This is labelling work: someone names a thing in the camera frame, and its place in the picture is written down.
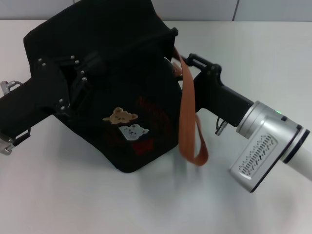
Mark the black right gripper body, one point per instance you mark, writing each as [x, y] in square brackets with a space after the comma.
[217, 97]

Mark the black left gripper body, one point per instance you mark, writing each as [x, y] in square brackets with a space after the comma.
[36, 102]

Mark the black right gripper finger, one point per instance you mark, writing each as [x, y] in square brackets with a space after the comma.
[197, 62]

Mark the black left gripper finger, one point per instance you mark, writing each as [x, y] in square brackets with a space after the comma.
[93, 63]
[81, 90]

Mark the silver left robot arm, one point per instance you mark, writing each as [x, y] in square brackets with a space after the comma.
[5, 145]

